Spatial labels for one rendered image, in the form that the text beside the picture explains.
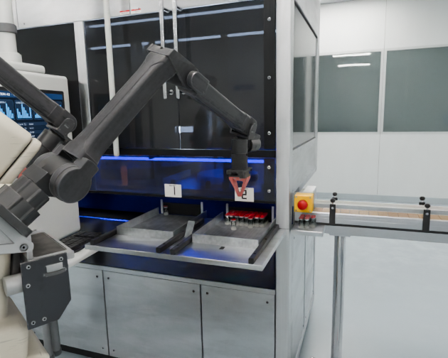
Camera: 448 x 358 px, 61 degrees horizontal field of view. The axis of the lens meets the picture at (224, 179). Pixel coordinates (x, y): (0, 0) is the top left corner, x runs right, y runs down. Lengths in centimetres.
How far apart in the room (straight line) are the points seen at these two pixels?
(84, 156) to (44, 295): 35
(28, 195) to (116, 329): 149
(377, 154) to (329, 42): 183
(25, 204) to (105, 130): 22
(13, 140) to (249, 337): 134
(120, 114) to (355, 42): 551
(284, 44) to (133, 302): 142
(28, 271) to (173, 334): 118
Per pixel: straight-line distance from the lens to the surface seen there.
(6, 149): 94
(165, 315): 200
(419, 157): 620
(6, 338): 104
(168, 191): 176
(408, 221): 169
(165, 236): 151
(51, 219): 186
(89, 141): 84
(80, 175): 82
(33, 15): 220
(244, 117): 123
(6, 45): 182
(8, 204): 80
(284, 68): 155
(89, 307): 225
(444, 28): 629
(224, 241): 141
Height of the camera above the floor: 136
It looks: 10 degrees down
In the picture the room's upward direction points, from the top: 1 degrees counter-clockwise
